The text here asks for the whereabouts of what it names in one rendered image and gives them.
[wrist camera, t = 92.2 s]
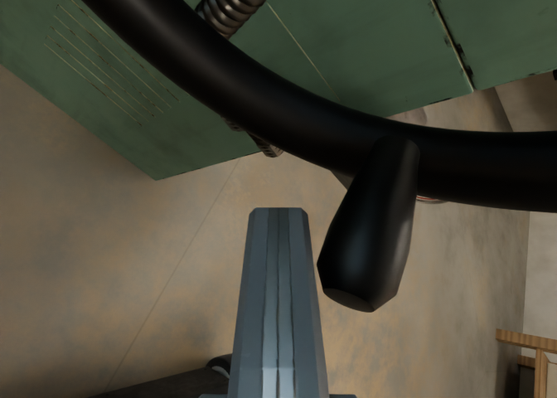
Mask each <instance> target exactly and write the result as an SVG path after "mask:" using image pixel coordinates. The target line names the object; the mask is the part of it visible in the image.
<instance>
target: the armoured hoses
mask: <svg viewBox="0 0 557 398"><path fill-rule="evenodd" d="M266 1H267V0H201V1H200V2H199V3H198V4H197V5H196V8H195V9H194V11H195V12H196V13H197V14H198V15H200V16H201V17H202V18H203V19H204V20H205V21H206V22H208V23H209V24H210V25H211V26H212V27H213V28H214V29H216V30H217V31H218V32H219V33H220V34H221V35H222V36H223V37H225V38H226V39H227V40H229V39H230V38H231V37H232V35H233V34H235V33H236V32H237V31H238V29H239V28H240V27H242V26H243V25H244V23H245V22H246V21H248V20H249V19H250V17H251V16H252V15H253V14H255V13H256V12H257V10H258V9H259V7H262V6H263V5H264V3H265V2H266ZM221 118H222V119H223V120H224V121H225V123H226V124H227V125H228V126H229V127H230V129H231V130H232V131H237V132H240V131H245V130H243V129H242V128H240V127H238V126H236V125H235V124H232V123H231V122H230V121H229V120H227V119H225V118H223V117H222V116H221ZM245 132H246V131H245ZM246 133H247V134H248V135H249V136H250V137H251V138H252V139H253V141H254V142H255V143H256V144H257V146H258V148H259V149H260V150H261V151H262V152H263V153H264V155H265V156H266V157H271V158H275V157H279V155H281V154H282V153H283V152H284V151H283V150H281V149H279V148H276V147H275V146H273V145H271V144H269V143H266V142H265V141H263V140H262V139H260V138H257V137H255V136H254V135H252V134H251V133H248V132H246Z"/></svg>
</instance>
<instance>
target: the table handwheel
mask: <svg viewBox="0 0 557 398"><path fill-rule="evenodd" d="M81 1H82V2H83V3H84V4H85V5H86V6H87V7H88V8H89V9H90V10H91V11H92V12H93V13H94V14H96V15H97V16H98V17H99V18H100V19H101V20H102V21H103V22H104V23H105V24H106V25H107V26H108V27H109V28H110V29H111V30H112V31H114V32H115V33H116V34H117V35H118V36H119V37H120V38H121V39H122V40H123V41H125V42H126V43H127V44H128V45H129V46H130V47H132V48H133V49H134V50H135V51H136V52H137V53H138V54H139V55H140V56H141V57H142V58H143V59H145V60H146V61H147V62H148V63H150V64H151V65H152V66H153V67H155V68H156V69H157V70H158V71H160V72H161V73H162V74H163V75H165V76H166V77H167V78H168V79H169V80H171V81H172V82H173V83H175V84H176V85H177V86H179V87H180V88H181V89H183V90H185V91H186V92H187V93H188V94H189V95H191V96H192V97H194V98H195V99H196V100H198V101H200V102H201V103H202V104H204V105H205V106H206V107H208V108H209V109H211V110H213V111H214V112H216V113H217V114H218V115H220V116H222V117H223V118H225V119H227V120H229V121H230V122H231V123H232V124H235V125H236V126H238V127H240V128H242V129H243V130H245V131H246V132H248V133H251V134H252V135H254V136H255V137H257V138H260V139H262V140H263V141H265V142H266V143H269V144H271V145H273V146H275V147H276V148H279V149H281V150H283V151H284V152H286V153H290V154H292V155H293V156H295V157H298V158H301V159H302V160H305V161H307V162H309V163H312V164H315V165H317V166H319V167H323V168H325V169H327V170H330V171H333V172H336V173H339V174H341V175H344V176H347V177H351V178H354V177H355V175H356V174H357V173H358V171H359V169H360V168H361V166H362V164H363V163H364V161H365V160H366V158H367V157H368V155H369V153H370V151H371V149H372V147H373V144H374V143H375V141H376V140H377V139H378V138H381V137H384V136H388V135H396V136H401V137H404V138H407V139H409V140H411V141H412V142H414V143H415V144H416V145H417V146H418V148H419V151H420V157H419V166H418V185H417V196H421V197H427V198H432V199H437V200H442V201H450V202H456V203H461V204H468V205H474V206H484V207H492V208H500V209H508V210H516V211H537V212H548V213H557V130H556V131H537V132H484V131H467V130H457V129H441V128H435V127H429V126H423V125H417V124H409V123H404V122H400V121H396V120H393V119H386V118H382V117H379V116H375V115H373V114H367V113H364V112H361V111H359V110H356V109H352V108H349V107H346V106H344V105H341V104H338V103H335V102H333V101H330V100H329V99H325V98H323V97H321V96H319V95H315V94H314V93H312V92H310V91H308V90H305V89H304V88H302V87H300V86H298V85H295V84H294V83H292V82H290V81H289V80H286V79H284V78H283V77H282V76H280V75H278V74H276V73H274V72H273V71H271V70H270V69H268V68H266V67H265V66H263V65H261V64H260V63H258V62H257V61H256V60H254V59H253V58H251V57H250V56H248V55H247V54H245V53H244V52H243V51H242V50H241V49H239V48H238V47H237V46H235V45H234V44H232V43H231V42H230V41H228V40H227V39H226V38H225V37H223V36H222V35H221V34H220V33H219V32H218V31H217V30H216V29H214V28H213V27H212V26H211V25H210V24H209V23H208V22H206V21H205V20H204V19H203V18H202V17H201V16H200V15H198V14H197V13H196V12H195V11H194V10H193V9H192V8H191V7H190V6H189V5H188V4H187V3H186V2H185V1H184V0H81Z"/></svg>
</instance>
